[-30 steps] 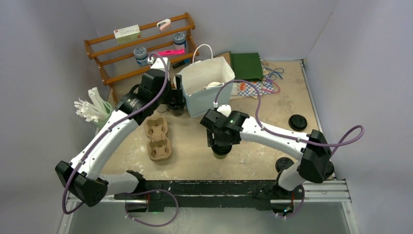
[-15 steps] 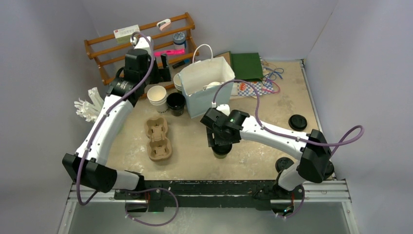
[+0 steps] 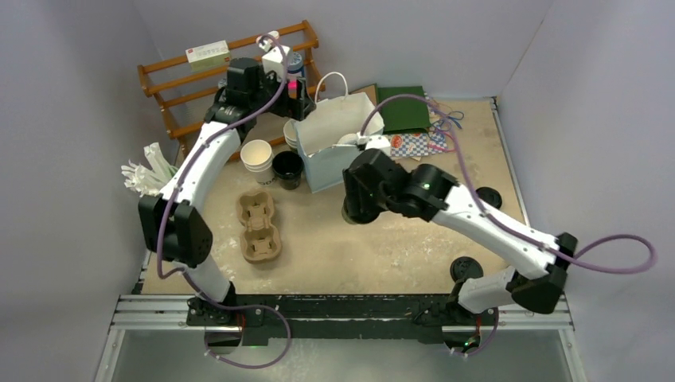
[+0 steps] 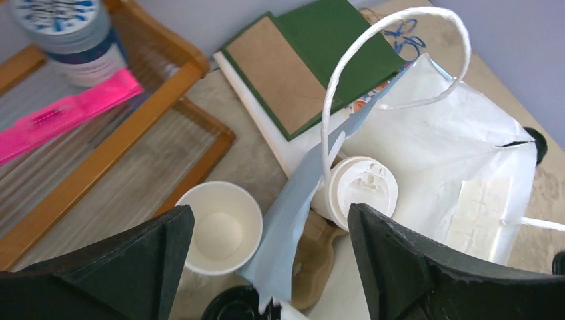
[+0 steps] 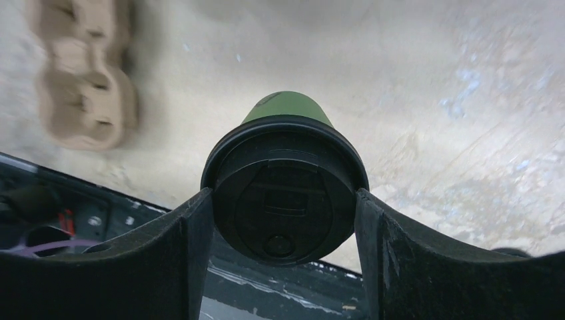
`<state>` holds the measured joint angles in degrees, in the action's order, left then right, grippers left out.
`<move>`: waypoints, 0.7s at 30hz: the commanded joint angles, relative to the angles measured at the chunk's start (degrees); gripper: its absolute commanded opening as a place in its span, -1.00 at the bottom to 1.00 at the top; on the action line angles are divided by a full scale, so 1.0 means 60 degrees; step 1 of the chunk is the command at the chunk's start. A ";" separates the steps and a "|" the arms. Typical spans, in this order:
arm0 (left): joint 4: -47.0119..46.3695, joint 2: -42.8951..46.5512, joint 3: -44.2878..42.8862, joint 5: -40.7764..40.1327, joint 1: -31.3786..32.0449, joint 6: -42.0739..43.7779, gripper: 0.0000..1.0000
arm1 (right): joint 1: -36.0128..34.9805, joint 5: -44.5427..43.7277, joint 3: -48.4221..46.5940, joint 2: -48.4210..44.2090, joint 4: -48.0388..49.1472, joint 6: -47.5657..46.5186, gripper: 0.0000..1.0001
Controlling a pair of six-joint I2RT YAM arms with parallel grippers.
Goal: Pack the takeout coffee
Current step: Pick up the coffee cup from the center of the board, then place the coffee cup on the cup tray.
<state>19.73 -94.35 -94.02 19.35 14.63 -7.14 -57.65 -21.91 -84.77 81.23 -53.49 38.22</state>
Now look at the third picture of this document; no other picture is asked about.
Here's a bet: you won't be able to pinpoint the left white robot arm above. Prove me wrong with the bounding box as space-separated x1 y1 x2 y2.
138 58 311 325

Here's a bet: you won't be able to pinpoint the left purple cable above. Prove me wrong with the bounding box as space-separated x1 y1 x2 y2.
156 33 292 370

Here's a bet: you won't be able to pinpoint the white cup lid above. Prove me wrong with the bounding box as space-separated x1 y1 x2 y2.
335 133 367 146

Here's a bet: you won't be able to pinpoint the brown pulp cup carrier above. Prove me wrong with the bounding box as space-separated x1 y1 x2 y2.
236 189 282 263

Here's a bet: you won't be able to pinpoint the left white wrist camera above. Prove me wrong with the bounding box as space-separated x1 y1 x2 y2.
262 45 292 81

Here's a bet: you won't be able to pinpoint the light blue paper bag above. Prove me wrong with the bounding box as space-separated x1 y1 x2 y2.
292 72 384 193

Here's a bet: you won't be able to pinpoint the pink white stapler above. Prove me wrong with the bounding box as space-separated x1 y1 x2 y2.
256 30 279 53

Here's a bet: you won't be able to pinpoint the white wrapped straws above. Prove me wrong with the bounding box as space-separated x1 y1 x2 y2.
120 142 176 196

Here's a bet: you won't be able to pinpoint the black paper cup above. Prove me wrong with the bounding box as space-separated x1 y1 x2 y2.
272 150 304 190

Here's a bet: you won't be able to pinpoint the right blue white jar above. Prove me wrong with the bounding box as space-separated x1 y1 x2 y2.
287 52 306 78

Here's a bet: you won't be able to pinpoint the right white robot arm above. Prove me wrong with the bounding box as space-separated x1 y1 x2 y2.
342 149 578 324

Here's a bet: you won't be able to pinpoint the green paper bag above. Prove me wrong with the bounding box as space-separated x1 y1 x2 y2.
377 85 431 134

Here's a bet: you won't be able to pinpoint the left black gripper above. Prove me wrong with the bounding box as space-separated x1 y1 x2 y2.
249 66 314 122

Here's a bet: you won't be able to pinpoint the checkered patterned paper bag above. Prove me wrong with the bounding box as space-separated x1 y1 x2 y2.
387 131 455 158

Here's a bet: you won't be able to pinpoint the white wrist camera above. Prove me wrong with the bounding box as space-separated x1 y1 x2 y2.
356 134 392 157
262 45 292 81

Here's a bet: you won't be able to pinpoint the white cup stack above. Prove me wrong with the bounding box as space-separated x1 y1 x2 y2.
240 139 275 185
283 119 298 153

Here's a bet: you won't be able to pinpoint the wooden shelf rack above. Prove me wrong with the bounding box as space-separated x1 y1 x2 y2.
137 20 326 159

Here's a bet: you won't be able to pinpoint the green straw holder cup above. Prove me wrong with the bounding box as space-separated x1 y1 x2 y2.
166 166 178 181

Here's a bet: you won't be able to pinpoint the black cup lid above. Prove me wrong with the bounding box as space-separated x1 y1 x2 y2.
476 186 503 209
449 256 484 282

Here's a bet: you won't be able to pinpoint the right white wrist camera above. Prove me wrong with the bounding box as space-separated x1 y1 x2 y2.
356 134 392 157

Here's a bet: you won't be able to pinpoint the white green box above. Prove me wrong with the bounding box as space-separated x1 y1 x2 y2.
185 40 231 72

